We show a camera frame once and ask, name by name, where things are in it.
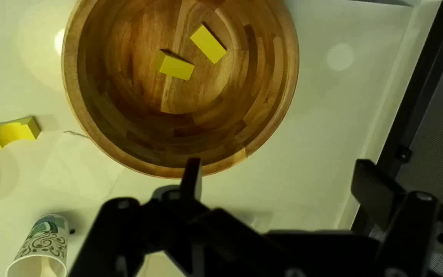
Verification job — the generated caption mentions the yellow arch block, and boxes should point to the yellow arch block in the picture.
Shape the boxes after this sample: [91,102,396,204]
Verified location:
[0,115,43,152]

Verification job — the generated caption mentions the round wooden bowl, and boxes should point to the round wooden bowl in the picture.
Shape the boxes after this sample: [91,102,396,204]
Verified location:
[60,0,302,179]

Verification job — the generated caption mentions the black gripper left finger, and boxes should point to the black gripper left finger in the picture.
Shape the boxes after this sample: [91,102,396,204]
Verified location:
[68,158,265,277]

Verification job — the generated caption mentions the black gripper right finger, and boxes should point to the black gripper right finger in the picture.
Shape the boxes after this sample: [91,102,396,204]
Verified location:
[351,159,442,277]

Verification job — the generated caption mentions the yellow rectangular block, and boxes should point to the yellow rectangular block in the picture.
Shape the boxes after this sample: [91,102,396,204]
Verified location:
[188,22,230,67]
[154,48,197,82]

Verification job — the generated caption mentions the black metal frame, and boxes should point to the black metal frame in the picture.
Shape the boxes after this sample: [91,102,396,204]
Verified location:
[351,0,443,213]

